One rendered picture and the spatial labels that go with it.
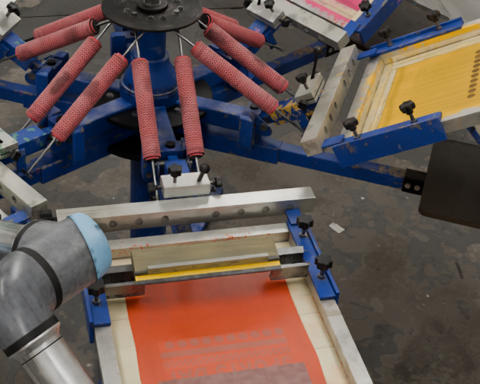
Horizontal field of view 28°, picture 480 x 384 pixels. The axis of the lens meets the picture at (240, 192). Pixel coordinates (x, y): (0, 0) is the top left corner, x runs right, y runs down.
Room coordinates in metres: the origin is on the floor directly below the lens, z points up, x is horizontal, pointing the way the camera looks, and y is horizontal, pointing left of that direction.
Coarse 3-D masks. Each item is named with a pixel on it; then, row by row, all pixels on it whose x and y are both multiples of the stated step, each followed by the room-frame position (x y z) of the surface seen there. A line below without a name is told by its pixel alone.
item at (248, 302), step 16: (208, 288) 1.75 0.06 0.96; (224, 288) 1.75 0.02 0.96; (240, 288) 1.76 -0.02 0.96; (256, 288) 1.76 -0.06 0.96; (272, 288) 1.77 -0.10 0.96; (224, 304) 1.70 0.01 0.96; (240, 304) 1.70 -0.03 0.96; (256, 304) 1.71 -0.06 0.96; (272, 304) 1.71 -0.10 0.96; (288, 304) 1.72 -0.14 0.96; (224, 320) 1.64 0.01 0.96; (240, 320) 1.65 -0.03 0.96; (256, 320) 1.65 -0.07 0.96; (272, 320) 1.66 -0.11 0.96; (288, 320) 1.66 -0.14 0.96; (288, 336) 1.61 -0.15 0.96; (304, 336) 1.61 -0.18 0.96; (304, 352) 1.56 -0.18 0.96; (272, 368) 1.50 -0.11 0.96; (288, 368) 1.51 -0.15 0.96; (304, 368) 1.51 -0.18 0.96; (320, 368) 1.52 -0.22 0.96
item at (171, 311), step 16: (160, 288) 1.73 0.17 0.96; (176, 288) 1.74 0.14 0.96; (192, 288) 1.74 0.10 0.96; (128, 304) 1.67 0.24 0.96; (144, 304) 1.67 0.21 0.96; (160, 304) 1.68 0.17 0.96; (176, 304) 1.68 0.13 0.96; (192, 304) 1.69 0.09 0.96; (208, 304) 1.69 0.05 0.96; (144, 320) 1.62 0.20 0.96; (160, 320) 1.62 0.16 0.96; (176, 320) 1.63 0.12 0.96; (192, 320) 1.63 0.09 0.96; (208, 320) 1.64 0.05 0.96; (144, 336) 1.57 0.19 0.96; (160, 336) 1.57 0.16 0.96; (176, 336) 1.58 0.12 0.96; (192, 336) 1.58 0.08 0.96; (144, 352) 1.52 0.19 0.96; (144, 368) 1.47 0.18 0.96; (160, 368) 1.47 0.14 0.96
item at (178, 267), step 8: (240, 256) 1.75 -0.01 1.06; (248, 256) 1.76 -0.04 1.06; (256, 256) 1.76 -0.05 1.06; (264, 256) 1.76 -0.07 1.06; (160, 264) 1.70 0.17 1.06; (168, 264) 1.70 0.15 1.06; (176, 264) 1.70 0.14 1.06; (184, 264) 1.71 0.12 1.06; (192, 264) 1.71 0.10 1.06; (200, 264) 1.72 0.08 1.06; (208, 264) 1.72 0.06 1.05; (216, 264) 1.73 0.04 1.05; (224, 264) 1.74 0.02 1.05; (232, 264) 1.74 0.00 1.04; (240, 264) 1.75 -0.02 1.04; (152, 272) 1.69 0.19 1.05; (160, 272) 1.69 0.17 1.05; (168, 272) 1.70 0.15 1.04
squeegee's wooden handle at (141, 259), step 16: (240, 240) 1.82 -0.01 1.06; (256, 240) 1.82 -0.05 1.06; (272, 240) 1.83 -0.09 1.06; (144, 256) 1.73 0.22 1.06; (160, 256) 1.74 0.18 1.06; (176, 256) 1.74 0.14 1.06; (192, 256) 1.75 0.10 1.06; (208, 256) 1.75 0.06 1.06; (224, 256) 1.76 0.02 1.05; (272, 256) 1.78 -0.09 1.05; (144, 272) 1.68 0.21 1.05
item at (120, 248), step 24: (120, 240) 1.86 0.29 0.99; (144, 240) 1.87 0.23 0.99; (168, 240) 1.88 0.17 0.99; (192, 240) 1.89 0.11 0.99; (216, 240) 1.90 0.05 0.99; (288, 240) 1.96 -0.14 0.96; (312, 288) 1.76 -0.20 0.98; (336, 312) 1.67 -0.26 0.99; (96, 336) 1.52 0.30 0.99; (336, 336) 1.59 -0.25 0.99; (360, 360) 1.52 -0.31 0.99
